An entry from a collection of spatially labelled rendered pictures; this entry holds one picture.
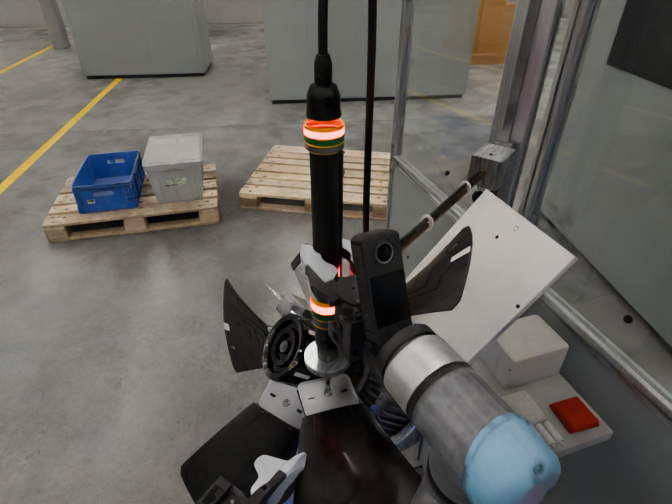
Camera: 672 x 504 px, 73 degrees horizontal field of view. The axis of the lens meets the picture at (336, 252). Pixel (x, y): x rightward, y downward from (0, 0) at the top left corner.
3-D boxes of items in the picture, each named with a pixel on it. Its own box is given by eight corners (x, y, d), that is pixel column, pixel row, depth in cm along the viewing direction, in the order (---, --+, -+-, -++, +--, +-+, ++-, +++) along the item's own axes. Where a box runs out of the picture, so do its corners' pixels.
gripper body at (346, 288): (323, 331, 55) (376, 406, 47) (322, 276, 50) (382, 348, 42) (376, 311, 58) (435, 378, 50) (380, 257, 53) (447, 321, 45)
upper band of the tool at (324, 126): (321, 138, 52) (320, 113, 50) (351, 147, 50) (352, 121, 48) (296, 150, 49) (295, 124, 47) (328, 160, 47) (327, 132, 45)
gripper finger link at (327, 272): (285, 282, 60) (326, 322, 54) (283, 245, 57) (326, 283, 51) (305, 273, 62) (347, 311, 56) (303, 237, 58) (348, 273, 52)
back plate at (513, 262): (285, 363, 126) (282, 362, 125) (455, 165, 107) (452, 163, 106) (351, 574, 84) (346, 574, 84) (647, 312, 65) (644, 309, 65)
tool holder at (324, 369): (330, 328, 74) (330, 282, 69) (367, 348, 71) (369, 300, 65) (294, 363, 68) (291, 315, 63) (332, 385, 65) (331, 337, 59)
